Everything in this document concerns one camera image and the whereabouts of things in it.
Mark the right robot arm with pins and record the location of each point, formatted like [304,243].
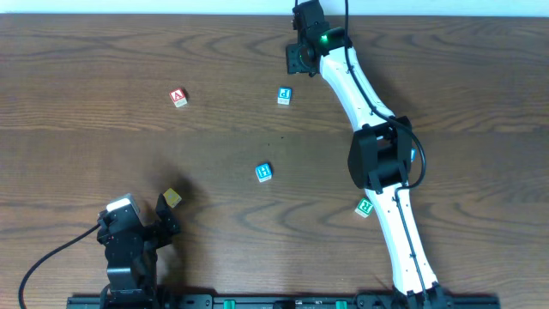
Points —
[381,151]

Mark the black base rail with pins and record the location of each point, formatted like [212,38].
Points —
[361,301]

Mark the blue letter P block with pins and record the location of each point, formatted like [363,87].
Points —
[284,96]

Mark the blue letter H block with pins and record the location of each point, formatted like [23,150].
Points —
[263,172]

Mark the yellow wooden block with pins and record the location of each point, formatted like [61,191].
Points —
[173,199]

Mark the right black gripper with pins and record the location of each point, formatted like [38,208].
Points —
[296,57]

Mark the red letter A block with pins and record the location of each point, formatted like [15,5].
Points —
[178,97]

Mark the green letter R block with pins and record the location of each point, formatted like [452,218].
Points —
[364,207]

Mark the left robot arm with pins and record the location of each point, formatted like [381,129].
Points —
[135,282]

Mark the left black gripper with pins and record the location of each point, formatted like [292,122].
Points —
[151,229]

